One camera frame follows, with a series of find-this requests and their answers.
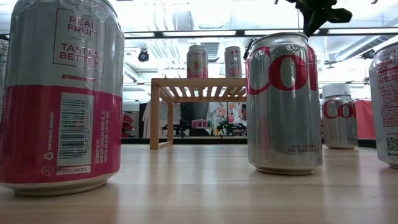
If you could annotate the black hanging device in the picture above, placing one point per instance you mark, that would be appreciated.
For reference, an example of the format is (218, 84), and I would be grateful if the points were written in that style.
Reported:
(247, 46)

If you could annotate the dark hanging garment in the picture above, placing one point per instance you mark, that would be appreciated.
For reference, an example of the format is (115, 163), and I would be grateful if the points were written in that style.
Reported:
(194, 110)

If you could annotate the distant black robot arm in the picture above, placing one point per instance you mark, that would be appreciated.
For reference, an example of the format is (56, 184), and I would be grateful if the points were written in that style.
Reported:
(230, 127)
(182, 127)

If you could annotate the wooden slatted shelf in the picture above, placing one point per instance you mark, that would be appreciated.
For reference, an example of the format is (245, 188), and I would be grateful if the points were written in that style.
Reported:
(199, 83)

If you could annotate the pink silver Spindrift can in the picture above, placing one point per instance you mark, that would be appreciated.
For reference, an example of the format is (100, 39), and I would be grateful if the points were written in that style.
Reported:
(62, 124)
(197, 62)

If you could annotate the red cloth panel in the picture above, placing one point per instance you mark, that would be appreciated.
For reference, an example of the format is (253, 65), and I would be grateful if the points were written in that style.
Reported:
(365, 119)

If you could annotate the silver Diet Coke can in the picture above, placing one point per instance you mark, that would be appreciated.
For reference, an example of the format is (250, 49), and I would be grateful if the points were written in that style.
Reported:
(339, 130)
(283, 124)
(387, 109)

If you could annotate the white hanging T-shirt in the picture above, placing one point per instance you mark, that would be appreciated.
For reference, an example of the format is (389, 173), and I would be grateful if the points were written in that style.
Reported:
(163, 118)

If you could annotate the floral hanging garment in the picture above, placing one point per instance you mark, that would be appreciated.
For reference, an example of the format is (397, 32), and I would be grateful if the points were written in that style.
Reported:
(222, 112)

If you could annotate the distant can cluster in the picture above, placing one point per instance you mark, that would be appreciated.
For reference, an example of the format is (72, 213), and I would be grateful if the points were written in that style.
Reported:
(200, 123)

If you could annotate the black overhead crossbar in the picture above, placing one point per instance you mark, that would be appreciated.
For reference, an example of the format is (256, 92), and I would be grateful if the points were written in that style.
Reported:
(239, 32)

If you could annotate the white cylinder container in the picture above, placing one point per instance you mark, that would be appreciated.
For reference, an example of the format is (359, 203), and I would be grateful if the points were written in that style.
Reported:
(335, 90)

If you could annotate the black dome ceiling camera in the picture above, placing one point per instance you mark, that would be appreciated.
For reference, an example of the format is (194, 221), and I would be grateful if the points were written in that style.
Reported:
(143, 56)

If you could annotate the red folded stack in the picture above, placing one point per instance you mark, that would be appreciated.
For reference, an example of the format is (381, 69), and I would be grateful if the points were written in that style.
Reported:
(128, 119)

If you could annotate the slim can with black lid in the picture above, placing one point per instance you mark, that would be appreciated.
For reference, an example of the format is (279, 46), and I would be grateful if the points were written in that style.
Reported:
(2, 77)
(233, 62)

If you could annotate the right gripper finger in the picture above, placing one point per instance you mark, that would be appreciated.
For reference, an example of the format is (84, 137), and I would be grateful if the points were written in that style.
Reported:
(339, 15)
(311, 20)

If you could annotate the black ceiling device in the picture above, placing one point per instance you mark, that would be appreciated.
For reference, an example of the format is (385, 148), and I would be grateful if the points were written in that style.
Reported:
(368, 54)

